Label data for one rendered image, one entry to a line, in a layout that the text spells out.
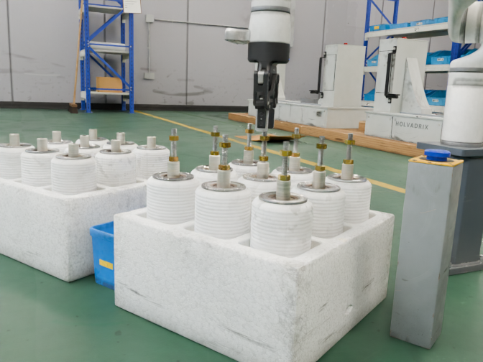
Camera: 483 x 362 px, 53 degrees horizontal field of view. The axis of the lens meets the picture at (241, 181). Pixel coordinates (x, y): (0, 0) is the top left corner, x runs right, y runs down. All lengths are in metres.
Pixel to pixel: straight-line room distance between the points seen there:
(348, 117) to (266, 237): 3.72
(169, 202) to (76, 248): 0.30
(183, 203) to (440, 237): 0.43
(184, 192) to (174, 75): 6.59
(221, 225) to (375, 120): 3.04
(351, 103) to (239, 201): 3.68
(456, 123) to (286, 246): 0.64
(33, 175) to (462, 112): 1.00
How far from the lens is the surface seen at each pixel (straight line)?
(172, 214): 0.86
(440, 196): 0.82
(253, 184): 0.87
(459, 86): 1.24
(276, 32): 0.86
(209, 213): 0.78
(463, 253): 1.28
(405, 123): 3.53
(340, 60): 4.33
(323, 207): 0.81
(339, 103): 4.34
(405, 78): 3.80
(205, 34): 7.60
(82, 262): 1.10
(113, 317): 0.93
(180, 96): 7.45
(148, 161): 1.23
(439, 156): 0.83
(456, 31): 1.24
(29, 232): 1.17
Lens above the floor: 0.42
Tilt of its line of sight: 11 degrees down
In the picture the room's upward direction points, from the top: 2 degrees clockwise
